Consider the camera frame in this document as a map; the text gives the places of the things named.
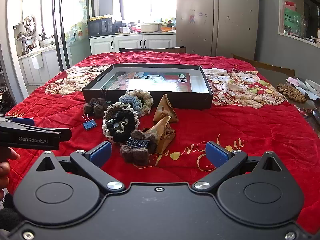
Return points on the black crochet scrunchie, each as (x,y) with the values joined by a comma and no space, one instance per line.
(125,127)

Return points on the wooden bead trivet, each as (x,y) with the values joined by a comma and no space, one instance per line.
(291,92)

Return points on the wooden chair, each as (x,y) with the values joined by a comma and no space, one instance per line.
(270,66)
(150,50)

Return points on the red printed blanket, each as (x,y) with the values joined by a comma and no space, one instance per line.
(225,122)

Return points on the cream crochet scrunchie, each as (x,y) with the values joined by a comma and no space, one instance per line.
(147,101)

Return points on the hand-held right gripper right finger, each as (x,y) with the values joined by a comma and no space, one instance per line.
(216,153)

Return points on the person's left hand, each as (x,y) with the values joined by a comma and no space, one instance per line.
(4,175)

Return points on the black microwave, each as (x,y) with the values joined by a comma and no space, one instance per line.
(98,27)

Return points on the white plate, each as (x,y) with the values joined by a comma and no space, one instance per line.
(313,86)

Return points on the white kitchen cabinet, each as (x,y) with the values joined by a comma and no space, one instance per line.
(130,42)

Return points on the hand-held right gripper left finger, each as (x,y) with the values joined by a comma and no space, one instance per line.
(100,153)

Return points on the white hanging bin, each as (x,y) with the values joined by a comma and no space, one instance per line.
(36,61)

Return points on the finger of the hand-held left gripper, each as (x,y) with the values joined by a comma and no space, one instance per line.
(22,121)

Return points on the brown paper triangular pouch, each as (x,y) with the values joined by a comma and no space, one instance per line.
(162,132)
(165,110)

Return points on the white mug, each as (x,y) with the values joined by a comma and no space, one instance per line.
(121,29)

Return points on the blue crochet scrunchie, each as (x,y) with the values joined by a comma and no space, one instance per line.
(130,100)

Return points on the white basin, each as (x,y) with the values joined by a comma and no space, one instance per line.
(151,27)

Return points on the brown crochet scrunchie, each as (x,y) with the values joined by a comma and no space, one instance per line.
(110,111)

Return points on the green sign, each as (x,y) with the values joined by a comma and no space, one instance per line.
(291,20)

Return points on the black cardboard box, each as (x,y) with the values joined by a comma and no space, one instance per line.
(190,100)

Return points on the printed picture sheet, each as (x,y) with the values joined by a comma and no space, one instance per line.
(150,81)

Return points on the blue binder clip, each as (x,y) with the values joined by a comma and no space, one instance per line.
(89,125)

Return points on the pink cloth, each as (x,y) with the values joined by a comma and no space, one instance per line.
(295,81)

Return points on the beige refrigerator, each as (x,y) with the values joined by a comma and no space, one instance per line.
(215,17)

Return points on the brown fuzzy hair clip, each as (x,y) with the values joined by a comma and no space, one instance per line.
(97,107)
(136,152)

